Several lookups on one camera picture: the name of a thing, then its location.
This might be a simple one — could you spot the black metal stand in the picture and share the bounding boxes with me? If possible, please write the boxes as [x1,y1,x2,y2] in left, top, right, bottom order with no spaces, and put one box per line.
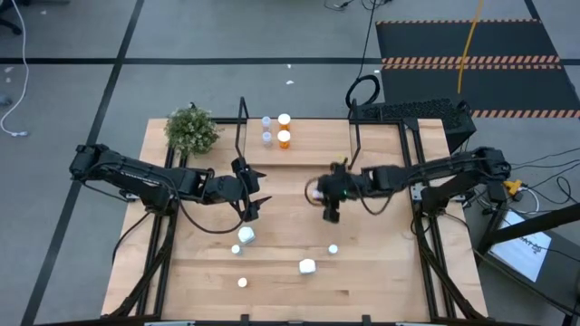
[475,203,580,326]

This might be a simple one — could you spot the black office chair base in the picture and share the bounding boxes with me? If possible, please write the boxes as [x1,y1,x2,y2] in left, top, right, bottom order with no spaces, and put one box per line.
[0,0,24,36]

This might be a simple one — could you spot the yellow plug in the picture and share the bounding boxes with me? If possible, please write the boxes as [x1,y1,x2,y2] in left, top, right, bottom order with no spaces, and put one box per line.
[503,178,525,197]

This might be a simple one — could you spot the green artificial potted plant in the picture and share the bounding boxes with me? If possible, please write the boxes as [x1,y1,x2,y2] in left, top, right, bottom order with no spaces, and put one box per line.
[163,102,222,158]

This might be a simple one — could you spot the black perforated computer case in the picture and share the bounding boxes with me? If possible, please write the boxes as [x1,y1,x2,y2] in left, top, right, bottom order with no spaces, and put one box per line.
[357,97,478,154]

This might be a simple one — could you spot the white melatonin supplement bottle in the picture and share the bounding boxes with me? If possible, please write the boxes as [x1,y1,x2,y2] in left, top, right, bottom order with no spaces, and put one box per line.
[297,257,318,276]
[237,225,257,246]

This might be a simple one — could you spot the tilted white screen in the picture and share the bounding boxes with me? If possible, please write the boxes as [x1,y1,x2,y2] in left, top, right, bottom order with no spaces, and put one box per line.
[488,208,554,284]

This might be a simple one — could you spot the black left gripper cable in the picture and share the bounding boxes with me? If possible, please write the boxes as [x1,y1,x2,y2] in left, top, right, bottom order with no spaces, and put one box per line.
[174,180,250,235]

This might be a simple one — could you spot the black cable with coil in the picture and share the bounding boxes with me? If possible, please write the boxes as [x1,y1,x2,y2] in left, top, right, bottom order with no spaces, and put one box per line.
[344,0,382,110]

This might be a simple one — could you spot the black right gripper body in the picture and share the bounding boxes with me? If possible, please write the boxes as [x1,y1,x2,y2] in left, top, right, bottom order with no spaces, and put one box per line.
[318,161,353,224]

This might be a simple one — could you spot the wooden shelf with black frame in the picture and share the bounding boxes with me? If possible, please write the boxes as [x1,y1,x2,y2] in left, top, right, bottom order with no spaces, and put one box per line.
[235,96,366,169]

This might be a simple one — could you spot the black hazard-striped floor mat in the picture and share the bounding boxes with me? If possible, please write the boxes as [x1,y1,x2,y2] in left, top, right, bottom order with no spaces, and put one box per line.
[374,18,580,120]

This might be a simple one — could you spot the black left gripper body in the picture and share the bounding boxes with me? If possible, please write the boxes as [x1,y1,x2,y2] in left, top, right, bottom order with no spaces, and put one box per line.
[225,173,261,206]

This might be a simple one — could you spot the yellow hanging cable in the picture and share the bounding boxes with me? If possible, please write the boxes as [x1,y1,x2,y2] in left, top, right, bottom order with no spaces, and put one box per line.
[456,0,487,95]

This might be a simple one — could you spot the black aluminium table frame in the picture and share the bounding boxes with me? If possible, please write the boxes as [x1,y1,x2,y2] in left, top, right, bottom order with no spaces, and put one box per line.
[101,116,488,326]

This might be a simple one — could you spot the white floor cable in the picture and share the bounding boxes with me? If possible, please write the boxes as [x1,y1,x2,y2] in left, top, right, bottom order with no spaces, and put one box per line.
[0,0,30,138]

